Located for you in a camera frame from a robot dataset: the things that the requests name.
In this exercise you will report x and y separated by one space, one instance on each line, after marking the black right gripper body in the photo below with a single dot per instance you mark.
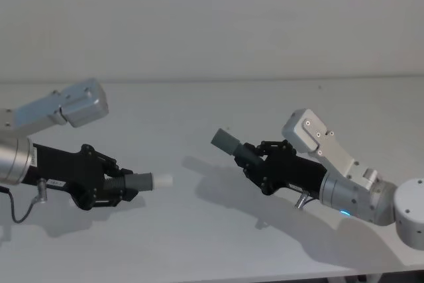
291 172

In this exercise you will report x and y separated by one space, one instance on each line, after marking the grey plug with white tip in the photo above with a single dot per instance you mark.
145 183

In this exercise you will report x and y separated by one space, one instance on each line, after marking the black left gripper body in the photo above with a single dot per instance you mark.
66 167

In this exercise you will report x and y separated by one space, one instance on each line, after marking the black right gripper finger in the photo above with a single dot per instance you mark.
256 177
276 146

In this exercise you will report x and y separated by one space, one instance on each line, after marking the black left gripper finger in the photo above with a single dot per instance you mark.
111 163
114 199

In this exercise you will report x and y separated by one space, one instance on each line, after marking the dark grey cylinder socket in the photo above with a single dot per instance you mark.
225 142

